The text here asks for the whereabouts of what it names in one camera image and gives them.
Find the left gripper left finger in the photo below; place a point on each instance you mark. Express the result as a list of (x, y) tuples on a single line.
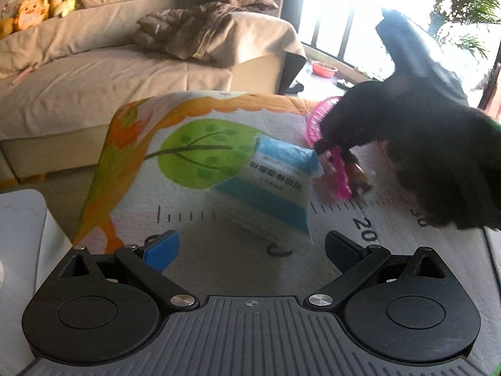
[(142, 267)]

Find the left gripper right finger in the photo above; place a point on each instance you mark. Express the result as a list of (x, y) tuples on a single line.
[(357, 265)]

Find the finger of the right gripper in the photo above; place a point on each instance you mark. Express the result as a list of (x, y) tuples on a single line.
[(332, 146)]

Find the pink toy net scoop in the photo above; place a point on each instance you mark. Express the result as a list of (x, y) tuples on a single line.
[(313, 136)]

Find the blue white plastic bag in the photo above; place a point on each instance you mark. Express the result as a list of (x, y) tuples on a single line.
[(270, 195)]

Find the red plastic basin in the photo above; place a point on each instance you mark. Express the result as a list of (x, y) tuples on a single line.
[(323, 70)]

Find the colourful ruler play mat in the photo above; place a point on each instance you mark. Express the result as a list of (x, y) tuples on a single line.
[(232, 174)]

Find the white pot bamboo plant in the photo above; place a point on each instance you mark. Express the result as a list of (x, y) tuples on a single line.
[(448, 19)]

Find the brown jacket on sofa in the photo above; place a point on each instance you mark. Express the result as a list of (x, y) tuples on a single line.
[(185, 33)]

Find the beige sofa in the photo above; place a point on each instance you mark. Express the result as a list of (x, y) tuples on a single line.
[(62, 80)]

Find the yellow duck plush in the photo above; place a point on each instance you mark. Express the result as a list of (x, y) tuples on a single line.
[(21, 16)]

